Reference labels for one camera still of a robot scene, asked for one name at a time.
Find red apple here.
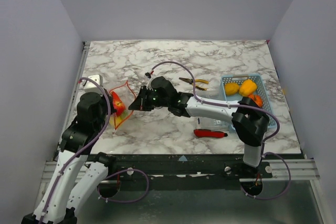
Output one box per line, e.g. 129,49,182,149
111,91,126,116

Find clear zip bag orange zipper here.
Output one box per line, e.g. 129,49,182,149
109,81,136,130

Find orange yellow bell pepper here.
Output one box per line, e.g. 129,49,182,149
239,79,257,97

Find yellow lemon squash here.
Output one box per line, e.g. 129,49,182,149
109,114,129,130

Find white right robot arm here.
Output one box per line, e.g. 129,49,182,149
129,76,269,178

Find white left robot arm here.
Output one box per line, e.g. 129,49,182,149
22,90,117,223

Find red black utility knife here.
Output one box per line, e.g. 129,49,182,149
193,129,228,138

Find clear plastic screw box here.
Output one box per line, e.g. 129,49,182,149
196,90,230,131

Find small yellow orange fruit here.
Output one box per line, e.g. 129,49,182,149
224,82,240,96

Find light blue plastic basket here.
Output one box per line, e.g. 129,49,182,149
220,73,273,113

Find yellow handled pliers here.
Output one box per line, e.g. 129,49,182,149
179,77,209,91

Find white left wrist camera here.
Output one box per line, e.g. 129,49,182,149
81,74,103,93

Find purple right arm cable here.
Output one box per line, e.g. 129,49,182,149
151,61,291,200

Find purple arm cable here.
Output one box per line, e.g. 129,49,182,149
41,77,150,224
151,61,291,200

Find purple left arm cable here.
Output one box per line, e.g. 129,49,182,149
41,77,150,224

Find black metal base rail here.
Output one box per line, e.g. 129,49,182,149
101,154,272,191

